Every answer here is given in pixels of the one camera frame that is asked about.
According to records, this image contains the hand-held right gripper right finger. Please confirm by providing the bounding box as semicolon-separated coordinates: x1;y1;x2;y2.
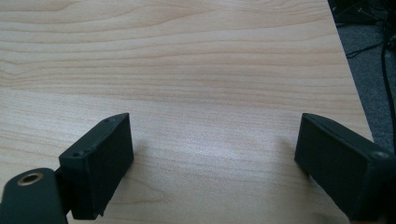
293;112;396;222

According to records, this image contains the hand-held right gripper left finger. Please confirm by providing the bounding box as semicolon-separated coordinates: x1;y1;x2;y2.
58;112;135;220

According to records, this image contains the thin black cable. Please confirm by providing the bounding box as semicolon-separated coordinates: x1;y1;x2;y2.
345;41;386;60

